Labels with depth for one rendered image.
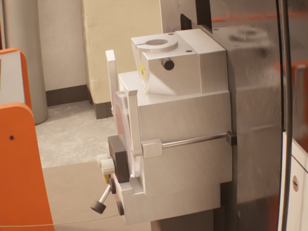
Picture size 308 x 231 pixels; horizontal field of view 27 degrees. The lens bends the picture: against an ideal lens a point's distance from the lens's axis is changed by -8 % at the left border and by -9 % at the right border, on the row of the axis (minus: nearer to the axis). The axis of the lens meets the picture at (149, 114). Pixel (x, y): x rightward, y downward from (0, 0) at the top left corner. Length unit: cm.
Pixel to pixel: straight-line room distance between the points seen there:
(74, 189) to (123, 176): 99
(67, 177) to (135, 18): 219
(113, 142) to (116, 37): 315
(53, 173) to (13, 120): 75
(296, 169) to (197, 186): 22
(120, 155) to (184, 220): 10
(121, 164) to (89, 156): 286
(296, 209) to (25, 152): 63
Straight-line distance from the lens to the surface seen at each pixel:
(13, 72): 121
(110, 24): 381
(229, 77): 65
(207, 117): 66
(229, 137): 65
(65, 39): 418
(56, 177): 174
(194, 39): 69
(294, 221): 51
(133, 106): 62
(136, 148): 64
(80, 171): 177
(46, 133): 389
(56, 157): 357
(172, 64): 63
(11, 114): 103
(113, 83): 73
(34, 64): 392
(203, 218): 73
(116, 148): 69
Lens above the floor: 148
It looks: 22 degrees down
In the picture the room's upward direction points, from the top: 5 degrees counter-clockwise
